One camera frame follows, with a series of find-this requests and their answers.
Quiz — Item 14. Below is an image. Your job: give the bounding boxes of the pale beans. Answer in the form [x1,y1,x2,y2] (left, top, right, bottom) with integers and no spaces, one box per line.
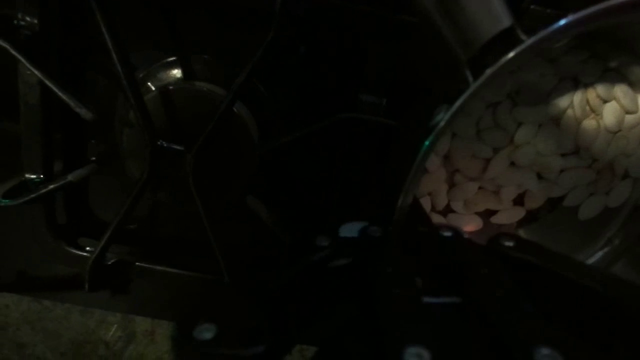
[416,62,640,236]

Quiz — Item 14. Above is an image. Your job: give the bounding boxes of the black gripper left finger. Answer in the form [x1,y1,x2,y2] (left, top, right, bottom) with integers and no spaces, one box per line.
[172,224,428,360]

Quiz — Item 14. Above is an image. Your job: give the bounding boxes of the small steel pot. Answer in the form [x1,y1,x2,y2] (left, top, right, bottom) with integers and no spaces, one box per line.
[392,0,640,283]

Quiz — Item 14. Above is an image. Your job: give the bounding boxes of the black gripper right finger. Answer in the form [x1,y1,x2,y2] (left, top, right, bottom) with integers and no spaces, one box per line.
[426,228,640,360]

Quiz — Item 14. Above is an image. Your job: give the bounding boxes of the black gas stove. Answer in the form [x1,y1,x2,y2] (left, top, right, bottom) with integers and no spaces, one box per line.
[0,0,467,323]

